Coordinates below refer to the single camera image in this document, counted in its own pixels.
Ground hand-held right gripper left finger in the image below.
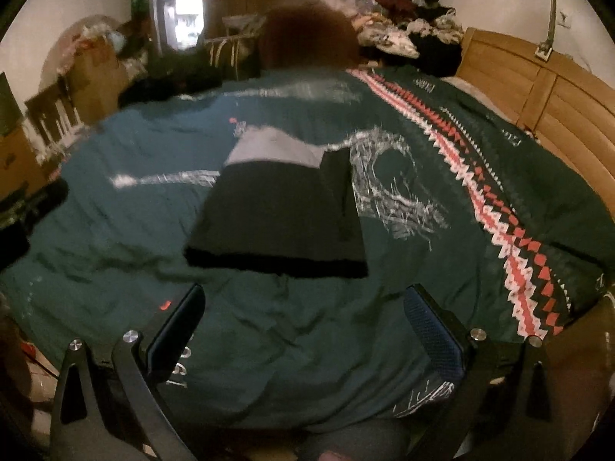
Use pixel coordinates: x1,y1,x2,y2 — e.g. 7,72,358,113
50,282,208,461

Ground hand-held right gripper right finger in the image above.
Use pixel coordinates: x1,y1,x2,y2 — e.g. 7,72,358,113
402,283,567,461

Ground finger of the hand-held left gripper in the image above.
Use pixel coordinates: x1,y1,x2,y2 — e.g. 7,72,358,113
28,179,69,218

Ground black and grey work jacket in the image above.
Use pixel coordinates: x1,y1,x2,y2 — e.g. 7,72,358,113
185,122,370,279

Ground heap of black clothes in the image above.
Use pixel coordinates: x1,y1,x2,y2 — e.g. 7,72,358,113
118,48,228,107

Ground pile of mixed clothes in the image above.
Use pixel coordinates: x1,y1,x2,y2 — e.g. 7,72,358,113
331,0,465,78

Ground wooden side cabinet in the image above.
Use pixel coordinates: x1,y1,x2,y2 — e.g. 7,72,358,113
0,125,50,199

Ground green printed blanket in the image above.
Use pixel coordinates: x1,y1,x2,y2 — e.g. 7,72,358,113
0,65,607,443

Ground stack of cardboard boxes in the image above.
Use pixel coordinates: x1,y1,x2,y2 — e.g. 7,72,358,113
62,43,131,112

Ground wooden chair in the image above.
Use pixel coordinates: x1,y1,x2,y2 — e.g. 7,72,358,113
204,14,266,80

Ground bright doorway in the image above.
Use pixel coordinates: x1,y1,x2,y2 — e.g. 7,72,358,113
149,0,215,52

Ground wooden headboard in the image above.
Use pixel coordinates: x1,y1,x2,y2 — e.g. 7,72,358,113
454,26,615,189

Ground dark red garment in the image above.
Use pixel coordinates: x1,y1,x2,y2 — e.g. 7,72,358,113
259,5,362,71

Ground curved metal pole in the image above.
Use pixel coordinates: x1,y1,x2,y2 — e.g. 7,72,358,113
535,0,563,61

